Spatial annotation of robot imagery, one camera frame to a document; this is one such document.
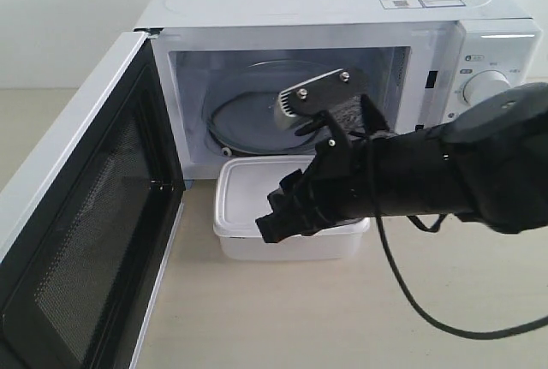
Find black turntable roller ring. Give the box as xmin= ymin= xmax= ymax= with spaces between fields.
xmin=208 ymin=91 xmax=318 ymax=157

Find white microwave door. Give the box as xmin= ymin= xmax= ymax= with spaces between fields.
xmin=1 ymin=31 xmax=185 ymax=368

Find white microwave oven body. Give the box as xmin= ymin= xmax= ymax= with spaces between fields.
xmin=135 ymin=0 xmax=542 ymax=180

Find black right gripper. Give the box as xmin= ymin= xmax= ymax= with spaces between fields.
xmin=255 ymin=133 xmax=382 ymax=243

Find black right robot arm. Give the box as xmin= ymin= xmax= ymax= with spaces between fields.
xmin=256 ymin=82 xmax=547 ymax=243

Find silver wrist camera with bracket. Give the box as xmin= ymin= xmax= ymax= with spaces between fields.
xmin=273 ymin=68 xmax=390 ymax=144

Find black camera cable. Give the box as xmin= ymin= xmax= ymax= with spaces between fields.
xmin=359 ymin=128 xmax=548 ymax=341

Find white plastic lidded container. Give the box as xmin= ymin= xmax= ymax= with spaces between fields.
xmin=213 ymin=155 xmax=370 ymax=262

